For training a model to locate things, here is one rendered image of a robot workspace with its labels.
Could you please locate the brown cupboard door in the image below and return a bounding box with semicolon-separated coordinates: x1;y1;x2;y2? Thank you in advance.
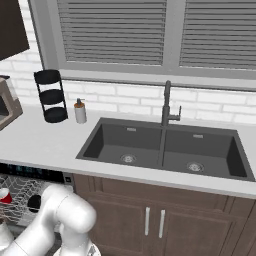
83;194;157;256
154;199;238;256

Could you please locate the black dishwasher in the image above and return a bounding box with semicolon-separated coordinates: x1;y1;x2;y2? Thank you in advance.
0;162;75;235

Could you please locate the red cup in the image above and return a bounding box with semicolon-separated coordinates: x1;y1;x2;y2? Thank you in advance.
0;187;13;205

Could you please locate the dark grey double sink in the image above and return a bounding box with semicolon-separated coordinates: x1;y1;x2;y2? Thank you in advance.
75;116;256;183

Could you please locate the dark grey tap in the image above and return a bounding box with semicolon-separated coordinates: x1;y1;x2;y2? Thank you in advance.
160;79;183;128

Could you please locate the brown false drawer front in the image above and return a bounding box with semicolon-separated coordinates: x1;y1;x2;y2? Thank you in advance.
72;173;232;212

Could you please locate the black three-tier stand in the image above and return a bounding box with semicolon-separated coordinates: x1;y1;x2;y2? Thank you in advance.
33;68;70;124

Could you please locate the grey window with blinds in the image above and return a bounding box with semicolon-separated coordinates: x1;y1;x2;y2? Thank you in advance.
29;0;256;92

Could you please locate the brown toaster oven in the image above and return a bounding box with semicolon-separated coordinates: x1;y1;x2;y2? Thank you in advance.
0;75;24;131

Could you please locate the brown cupboard run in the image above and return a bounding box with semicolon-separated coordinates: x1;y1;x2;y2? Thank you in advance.
231;197;256;256

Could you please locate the white cupboard door handle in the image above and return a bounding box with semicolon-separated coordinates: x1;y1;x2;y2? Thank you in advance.
158;208;166;240
144;206;151;237

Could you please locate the white wire dishwasher rack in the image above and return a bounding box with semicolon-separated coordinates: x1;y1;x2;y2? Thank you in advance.
0;174;65;232

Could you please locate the dark brown wall cupboard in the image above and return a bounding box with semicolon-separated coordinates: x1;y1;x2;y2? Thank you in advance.
0;0;31;62

